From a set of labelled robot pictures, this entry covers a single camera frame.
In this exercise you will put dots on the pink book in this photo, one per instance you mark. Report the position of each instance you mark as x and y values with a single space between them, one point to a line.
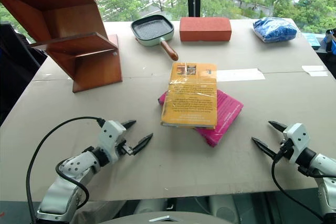
223 115

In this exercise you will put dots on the blue bag in plastic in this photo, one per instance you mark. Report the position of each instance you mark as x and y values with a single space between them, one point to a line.
274 29

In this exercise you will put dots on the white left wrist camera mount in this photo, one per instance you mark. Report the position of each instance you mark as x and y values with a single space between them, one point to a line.
111 136

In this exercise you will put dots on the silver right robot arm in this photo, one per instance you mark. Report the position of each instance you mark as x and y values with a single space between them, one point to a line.
322 174

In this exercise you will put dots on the teal box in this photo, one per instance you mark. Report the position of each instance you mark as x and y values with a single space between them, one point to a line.
311 40

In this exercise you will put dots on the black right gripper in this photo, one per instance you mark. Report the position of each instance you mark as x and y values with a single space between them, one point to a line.
283 148

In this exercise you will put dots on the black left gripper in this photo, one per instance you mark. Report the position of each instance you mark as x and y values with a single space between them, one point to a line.
125 148

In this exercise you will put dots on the red brick block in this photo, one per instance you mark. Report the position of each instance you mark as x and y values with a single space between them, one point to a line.
205 29

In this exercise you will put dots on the white tape strip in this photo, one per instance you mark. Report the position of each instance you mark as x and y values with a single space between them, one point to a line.
315 70
240 74

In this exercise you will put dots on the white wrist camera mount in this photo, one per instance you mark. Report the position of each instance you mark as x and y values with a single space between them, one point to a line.
297 140
111 136

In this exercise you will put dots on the wooden shelf rack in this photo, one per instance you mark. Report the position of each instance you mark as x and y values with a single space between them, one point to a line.
65 24

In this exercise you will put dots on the yellow book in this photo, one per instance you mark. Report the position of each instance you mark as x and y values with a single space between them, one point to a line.
190 95

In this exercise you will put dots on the blue and black object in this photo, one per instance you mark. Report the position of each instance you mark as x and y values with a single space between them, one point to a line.
330 41

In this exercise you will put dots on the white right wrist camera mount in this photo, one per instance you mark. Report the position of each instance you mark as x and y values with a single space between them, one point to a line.
297 140

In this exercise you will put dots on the green square grill pan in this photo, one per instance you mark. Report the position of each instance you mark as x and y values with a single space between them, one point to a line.
155 31

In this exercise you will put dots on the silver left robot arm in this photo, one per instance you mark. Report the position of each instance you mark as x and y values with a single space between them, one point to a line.
73 171

